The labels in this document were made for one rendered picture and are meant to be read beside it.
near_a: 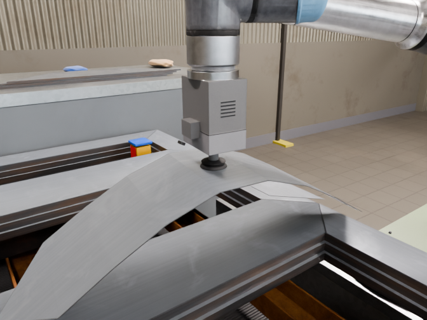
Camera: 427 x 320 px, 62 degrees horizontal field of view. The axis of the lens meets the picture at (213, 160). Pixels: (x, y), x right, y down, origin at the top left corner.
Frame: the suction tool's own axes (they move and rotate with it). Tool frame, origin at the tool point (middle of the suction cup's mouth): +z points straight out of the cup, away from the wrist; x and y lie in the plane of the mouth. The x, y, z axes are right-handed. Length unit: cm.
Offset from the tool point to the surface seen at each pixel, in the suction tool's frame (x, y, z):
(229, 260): 1.7, 2.3, 15.7
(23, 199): -27, -41, 15
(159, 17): 95, -253, -30
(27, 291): -28.7, -1.0, 11.7
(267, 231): 13.2, -1.7, 15.8
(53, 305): -26.0, 5.9, 9.9
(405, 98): 504, -281, 81
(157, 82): 25, -86, -2
